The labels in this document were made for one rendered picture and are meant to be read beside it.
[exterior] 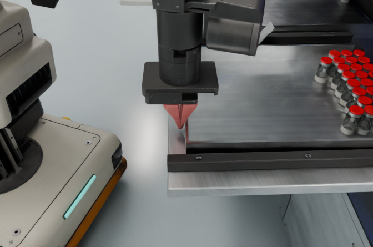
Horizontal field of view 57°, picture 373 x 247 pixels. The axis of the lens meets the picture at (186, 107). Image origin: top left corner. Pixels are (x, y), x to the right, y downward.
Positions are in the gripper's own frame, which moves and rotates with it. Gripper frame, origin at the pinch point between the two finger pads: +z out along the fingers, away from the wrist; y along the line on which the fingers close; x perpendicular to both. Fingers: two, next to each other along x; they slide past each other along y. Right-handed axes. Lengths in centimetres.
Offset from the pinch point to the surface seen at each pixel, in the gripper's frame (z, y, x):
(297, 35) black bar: -0.1, 25.7, 26.5
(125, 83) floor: 90, -32, 129
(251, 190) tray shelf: 2.8, 9.7, -10.9
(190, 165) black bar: 0.6, 1.3, -8.0
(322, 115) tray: 1.7, 23.8, 3.0
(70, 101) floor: 91, -62, 113
